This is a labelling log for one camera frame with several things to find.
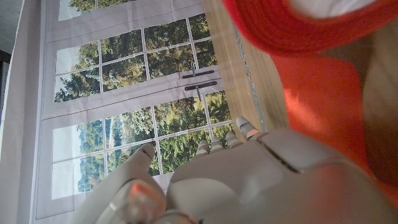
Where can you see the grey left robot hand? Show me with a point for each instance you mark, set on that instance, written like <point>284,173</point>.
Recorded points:
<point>248,180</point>

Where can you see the orange ribbon roll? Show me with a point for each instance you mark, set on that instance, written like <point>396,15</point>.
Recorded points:
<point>317,93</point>

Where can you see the printed window backdrop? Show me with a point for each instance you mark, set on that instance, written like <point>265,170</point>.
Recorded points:
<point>124,93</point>

